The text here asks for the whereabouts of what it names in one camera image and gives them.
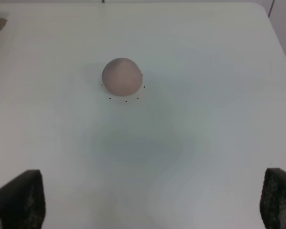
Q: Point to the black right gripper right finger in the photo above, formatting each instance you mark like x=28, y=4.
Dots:
x=273, y=199

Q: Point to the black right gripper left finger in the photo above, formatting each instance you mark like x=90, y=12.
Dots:
x=22, y=202

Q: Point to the pink peach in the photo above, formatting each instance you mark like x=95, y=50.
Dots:
x=122, y=77

